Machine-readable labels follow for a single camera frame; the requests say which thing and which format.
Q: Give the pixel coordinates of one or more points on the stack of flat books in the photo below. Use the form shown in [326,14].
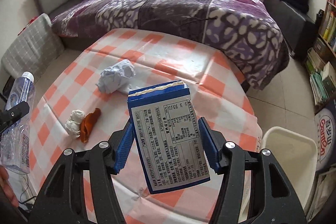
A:
[317,82]

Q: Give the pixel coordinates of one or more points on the grey checked chair cover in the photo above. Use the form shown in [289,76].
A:
[29,48]

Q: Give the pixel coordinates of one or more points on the black water bottle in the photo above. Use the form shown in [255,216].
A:
[319,19]

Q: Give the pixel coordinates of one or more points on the red cloth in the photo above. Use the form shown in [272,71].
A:
[31,21]

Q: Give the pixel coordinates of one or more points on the white plastic bin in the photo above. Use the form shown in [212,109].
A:
[288,150]

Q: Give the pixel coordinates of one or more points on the pale tissue box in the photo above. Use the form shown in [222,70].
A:
[328,74]

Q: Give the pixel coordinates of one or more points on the black storage bench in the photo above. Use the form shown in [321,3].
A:
[288,27]

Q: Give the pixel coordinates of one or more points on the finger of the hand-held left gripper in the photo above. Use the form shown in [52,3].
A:
[15,111]

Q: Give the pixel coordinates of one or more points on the orange peel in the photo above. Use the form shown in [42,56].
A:
[88,124]

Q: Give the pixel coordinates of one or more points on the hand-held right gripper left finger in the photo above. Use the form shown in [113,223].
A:
[123,146]

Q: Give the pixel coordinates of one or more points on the wooden bookshelf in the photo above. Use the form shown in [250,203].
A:
[324,41]

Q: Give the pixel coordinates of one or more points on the clear plastic bottle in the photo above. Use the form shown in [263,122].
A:
[18,142]

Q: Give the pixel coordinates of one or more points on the orange checked tablecloth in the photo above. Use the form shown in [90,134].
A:
[170,61]

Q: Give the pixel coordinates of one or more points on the white tissue ball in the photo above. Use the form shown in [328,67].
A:
[74,121]

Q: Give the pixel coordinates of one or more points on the blue white biscuit box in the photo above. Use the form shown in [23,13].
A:
[168,140]

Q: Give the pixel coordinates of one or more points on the crumpled white paper ball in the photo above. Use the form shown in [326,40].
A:
[115,77]

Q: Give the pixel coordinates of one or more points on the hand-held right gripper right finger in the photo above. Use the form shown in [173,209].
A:
[209,146]

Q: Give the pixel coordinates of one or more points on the bed with purple quilt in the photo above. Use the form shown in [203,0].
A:
[170,8]

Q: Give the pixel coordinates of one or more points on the person's left hand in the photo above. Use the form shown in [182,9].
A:
[6,184]

